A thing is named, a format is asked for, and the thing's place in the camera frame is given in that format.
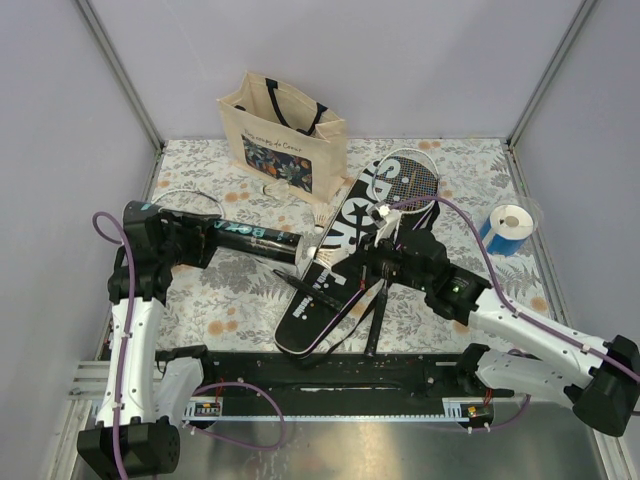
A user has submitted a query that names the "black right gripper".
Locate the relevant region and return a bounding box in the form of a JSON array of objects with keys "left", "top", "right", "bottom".
[{"left": 332, "top": 231, "right": 430, "bottom": 292}]

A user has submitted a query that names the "white racket black grip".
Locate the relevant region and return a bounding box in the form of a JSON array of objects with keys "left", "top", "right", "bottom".
[{"left": 151, "top": 188, "right": 342, "bottom": 312}]

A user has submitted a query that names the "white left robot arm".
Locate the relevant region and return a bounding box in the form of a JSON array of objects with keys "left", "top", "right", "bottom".
[{"left": 77, "top": 201, "right": 217, "bottom": 479}]

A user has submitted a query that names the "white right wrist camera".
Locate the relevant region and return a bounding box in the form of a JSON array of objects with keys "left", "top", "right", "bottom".
[{"left": 367, "top": 203, "right": 401, "bottom": 247}]

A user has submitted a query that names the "white blue tape roll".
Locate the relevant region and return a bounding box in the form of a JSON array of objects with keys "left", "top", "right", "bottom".
[{"left": 480, "top": 204, "right": 536, "bottom": 257}]

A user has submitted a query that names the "white racket on cover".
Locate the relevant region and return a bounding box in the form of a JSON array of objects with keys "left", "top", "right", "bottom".
[{"left": 364, "top": 148, "right": 439, "bottom": 358}]

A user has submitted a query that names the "clear plastic tube lid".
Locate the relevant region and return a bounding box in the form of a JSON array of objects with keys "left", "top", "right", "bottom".
[{"left": 519, "top": 196, "right": 544, "bottom": 233}]

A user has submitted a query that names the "black shuttlecock tube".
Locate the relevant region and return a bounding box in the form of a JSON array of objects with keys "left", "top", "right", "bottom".
[{"left": 123, "top": 201, "right": 302, "bottom": 269}]

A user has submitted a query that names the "white shuttlecock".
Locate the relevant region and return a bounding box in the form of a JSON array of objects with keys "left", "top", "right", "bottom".
[
  {"left": 262, "top": 182, "right": 289, "bottom": 200},
  {"left": 312, "top": 203, "right": 333, "bottom": 233},
  {"left": 307, "top": 246, "right": 349, "bottom": 270}
]

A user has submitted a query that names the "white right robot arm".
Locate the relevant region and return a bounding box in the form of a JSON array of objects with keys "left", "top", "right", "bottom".
[{"left": 316, "top": 230, "right": 639, "bottom": 437}]

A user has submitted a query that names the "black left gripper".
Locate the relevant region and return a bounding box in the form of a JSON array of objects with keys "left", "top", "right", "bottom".
[{"left": 158, "top": 208, "right": 221, "bottom": 267}]

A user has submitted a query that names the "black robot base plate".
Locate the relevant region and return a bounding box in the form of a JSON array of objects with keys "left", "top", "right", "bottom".
[{"left": 154, "top": 349, "right": 516, "bottom": 414}]

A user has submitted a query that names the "beige floral tote bag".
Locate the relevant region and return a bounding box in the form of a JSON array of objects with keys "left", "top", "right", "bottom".
[{"left": 218, "top": 72, "right": 347, "bottom": 203}]

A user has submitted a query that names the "black sport racket cover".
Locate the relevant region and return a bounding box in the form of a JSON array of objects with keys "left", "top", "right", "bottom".
[{"left": 273, "top": 159, "right": 442, "bottom": 357}]

